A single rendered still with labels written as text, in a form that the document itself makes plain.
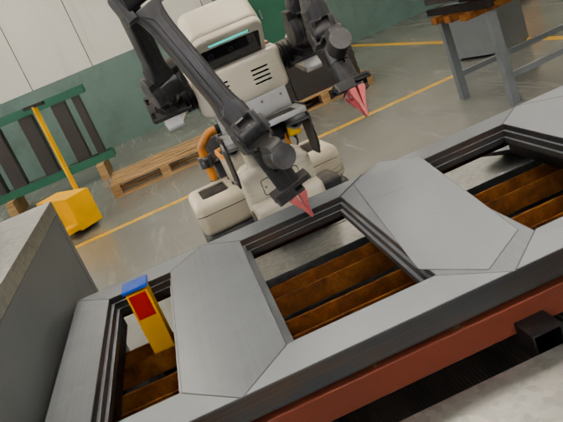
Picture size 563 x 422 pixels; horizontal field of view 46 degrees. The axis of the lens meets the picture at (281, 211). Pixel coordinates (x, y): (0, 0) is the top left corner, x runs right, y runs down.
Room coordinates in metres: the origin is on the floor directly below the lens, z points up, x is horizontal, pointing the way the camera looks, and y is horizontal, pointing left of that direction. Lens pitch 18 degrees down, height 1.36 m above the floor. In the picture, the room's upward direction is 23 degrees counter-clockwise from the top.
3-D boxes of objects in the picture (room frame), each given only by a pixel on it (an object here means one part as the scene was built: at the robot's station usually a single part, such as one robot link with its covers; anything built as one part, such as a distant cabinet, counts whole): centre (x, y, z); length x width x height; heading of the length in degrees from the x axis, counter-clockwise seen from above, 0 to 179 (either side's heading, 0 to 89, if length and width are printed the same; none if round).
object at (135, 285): (1.42, 0.37, 0.88); 0.06 x 0.06 x 0.02; 5
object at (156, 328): (1.42, 0.37, 0.78); 0.05 x 0.05 x 0.19; 5
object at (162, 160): (7.31, 1.00, 0.07); 1.20 x 0.80 x 0.14; 95
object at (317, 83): (7.68, -0.87, 0.28); 1.20 x 0.80 x 0.57; 100
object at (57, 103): (8.51, 2.49, 0.58); 1.60 x 0.60 x 1.17; 94
